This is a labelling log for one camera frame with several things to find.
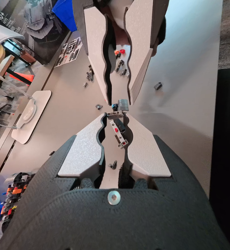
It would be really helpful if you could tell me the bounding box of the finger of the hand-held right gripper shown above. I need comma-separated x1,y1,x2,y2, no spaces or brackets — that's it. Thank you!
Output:
124,0,170,105
72,0,113,106

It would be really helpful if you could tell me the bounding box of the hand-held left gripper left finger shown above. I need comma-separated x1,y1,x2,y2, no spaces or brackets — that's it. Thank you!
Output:
57,113,107,182

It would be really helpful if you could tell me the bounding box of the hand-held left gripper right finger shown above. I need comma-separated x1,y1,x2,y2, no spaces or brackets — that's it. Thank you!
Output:
124,112,172,188

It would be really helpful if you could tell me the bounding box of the grey lego beam sub-assembly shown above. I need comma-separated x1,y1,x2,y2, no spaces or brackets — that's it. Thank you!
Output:
107,98,129,149

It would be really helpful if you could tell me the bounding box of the lego sticker sheet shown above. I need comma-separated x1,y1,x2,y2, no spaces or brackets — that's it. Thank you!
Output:
54,37,82,68

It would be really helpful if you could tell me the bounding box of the dark grey lego piece cluster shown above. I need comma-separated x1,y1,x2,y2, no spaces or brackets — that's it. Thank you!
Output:
86,65,94,82

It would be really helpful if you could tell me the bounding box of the dark lego set box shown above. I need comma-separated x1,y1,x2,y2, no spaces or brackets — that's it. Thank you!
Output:
0,0,73,65

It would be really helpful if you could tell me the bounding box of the large black lego vehicle model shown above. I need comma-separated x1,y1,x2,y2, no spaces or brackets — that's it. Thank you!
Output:
0,172,38,235

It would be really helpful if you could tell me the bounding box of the person's right hand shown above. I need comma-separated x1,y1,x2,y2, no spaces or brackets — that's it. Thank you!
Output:
152,40,159,57

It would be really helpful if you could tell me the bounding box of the white round charger puck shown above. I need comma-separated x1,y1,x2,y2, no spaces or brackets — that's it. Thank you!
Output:
16,100,37,128

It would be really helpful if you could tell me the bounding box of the brown wooden side table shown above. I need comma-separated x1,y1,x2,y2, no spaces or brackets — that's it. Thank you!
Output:
1,39,38,65

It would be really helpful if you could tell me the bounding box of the orange object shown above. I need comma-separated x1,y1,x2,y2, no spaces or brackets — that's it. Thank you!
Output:
5,71,34,86

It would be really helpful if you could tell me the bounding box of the white curved sheet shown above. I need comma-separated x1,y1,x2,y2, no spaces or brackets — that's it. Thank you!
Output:
0,20,26,55

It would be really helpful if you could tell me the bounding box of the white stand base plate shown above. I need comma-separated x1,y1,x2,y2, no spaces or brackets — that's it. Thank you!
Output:
11,90,52,145

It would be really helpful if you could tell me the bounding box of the clear charger cable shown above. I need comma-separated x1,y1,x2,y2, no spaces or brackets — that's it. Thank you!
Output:
0,73,33,100

